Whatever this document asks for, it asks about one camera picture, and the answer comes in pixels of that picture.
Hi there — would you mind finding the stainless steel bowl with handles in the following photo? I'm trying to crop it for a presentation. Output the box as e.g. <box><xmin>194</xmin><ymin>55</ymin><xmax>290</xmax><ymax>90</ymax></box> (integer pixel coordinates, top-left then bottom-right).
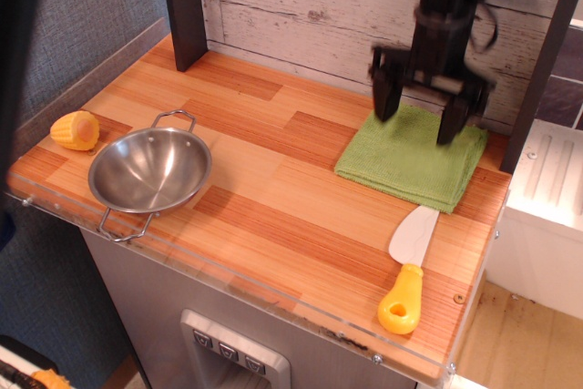
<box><xmin>88</xmin><ymin>109</ymin><xmax>212</xmax><ymax>242</ymax></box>

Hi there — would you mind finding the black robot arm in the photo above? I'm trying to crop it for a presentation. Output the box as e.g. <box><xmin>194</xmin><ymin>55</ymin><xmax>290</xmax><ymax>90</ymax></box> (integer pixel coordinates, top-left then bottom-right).
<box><xmin>370</xmin><ymin>0</ymin><xmax>496</xmax><ymax>145</ymax></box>

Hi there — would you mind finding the dark left shelf post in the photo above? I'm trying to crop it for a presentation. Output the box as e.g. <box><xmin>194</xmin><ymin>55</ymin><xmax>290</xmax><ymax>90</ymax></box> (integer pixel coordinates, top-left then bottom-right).
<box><xmin>166</xmin><ymin>0</ymin><xmax>208</xmax><ymax>72</ymax></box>

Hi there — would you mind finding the toy knife yellow handle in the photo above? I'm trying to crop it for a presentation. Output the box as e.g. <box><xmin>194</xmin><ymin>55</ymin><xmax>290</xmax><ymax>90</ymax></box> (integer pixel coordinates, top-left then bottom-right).
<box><xmin>376</xmin><ymin>205</ymin><xmax>441</xmax><ymax>334</ymax></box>

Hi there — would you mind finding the yellow toy corn cob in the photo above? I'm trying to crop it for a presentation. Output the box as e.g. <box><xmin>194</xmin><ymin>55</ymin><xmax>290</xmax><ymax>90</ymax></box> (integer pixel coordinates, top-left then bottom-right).
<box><xmin>50</xmin><ymin>110</ymin><xmax>100</xmax><ymax>151</ymax></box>

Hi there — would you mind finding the dark shelf post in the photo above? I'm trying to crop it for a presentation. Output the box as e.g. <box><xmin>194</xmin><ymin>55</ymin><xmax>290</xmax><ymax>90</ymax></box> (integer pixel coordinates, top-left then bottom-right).
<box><xmin>499</xmin><ymin>0</ymin><xmax>578</xmax><ymax>174</ymax></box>
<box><xmin>166</xmin><ymin>0</ymin><xmax>208</xmax><ymax>72</ymax></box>

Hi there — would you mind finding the dark right shelf post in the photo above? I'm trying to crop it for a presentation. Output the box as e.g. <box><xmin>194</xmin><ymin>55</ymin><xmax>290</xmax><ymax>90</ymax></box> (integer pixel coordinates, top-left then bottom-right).
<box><xmin>499</xmin><ymin>0</ymin><xmax>578</xmax><ymax>174</ymax></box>

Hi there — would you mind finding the green towel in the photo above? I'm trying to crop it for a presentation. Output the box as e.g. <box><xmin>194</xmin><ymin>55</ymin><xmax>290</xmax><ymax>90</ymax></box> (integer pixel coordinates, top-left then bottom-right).
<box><xmin>334</xmin><ymin>105</ymin><xmax>488</xmax><ymax>214</ymax></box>

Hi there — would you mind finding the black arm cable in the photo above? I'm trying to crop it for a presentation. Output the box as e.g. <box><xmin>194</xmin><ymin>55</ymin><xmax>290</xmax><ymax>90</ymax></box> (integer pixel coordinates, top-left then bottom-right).
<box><xmin>304</xmin><ymin>0</ymin><xmax>500</xmax><ymax>53</ymax></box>

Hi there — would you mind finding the white toy sink unit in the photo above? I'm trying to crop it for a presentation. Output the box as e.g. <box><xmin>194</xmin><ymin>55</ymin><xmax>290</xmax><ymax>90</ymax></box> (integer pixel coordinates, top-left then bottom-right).
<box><xmin>486</xmin><ymin>120</ymin><xmax>582</xmax><ymax>318</ymax></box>

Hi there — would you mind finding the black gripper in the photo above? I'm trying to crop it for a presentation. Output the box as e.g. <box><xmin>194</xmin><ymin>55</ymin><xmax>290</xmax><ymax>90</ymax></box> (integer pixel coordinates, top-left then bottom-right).
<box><xmin>369</xmin><ymin>8</ymin><xmax>496</xmax><ymax>145</ymax></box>

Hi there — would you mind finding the clear acrylic table edge guard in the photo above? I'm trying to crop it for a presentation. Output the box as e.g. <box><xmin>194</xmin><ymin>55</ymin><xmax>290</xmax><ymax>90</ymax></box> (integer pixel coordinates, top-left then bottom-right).
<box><xmin>0</xmin><ymin>167</ymin><xmax>510</xmax><ymax>381</ymax></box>

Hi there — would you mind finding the grey toy fridge cabinet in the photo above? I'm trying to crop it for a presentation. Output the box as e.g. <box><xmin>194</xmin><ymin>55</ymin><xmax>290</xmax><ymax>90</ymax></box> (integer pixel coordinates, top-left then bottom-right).
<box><xmin>82</xmin><ymin>231</ymin><xmax>416</xmax><ymax>388</ymax></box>

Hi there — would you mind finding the yellow object bottom left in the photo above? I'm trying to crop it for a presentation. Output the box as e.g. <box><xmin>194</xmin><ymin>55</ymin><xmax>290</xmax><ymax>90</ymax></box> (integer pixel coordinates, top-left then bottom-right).
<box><xmin>0</xmin><ymin>359</ymin><xmax>72</xmax><ymax>389</ymax></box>

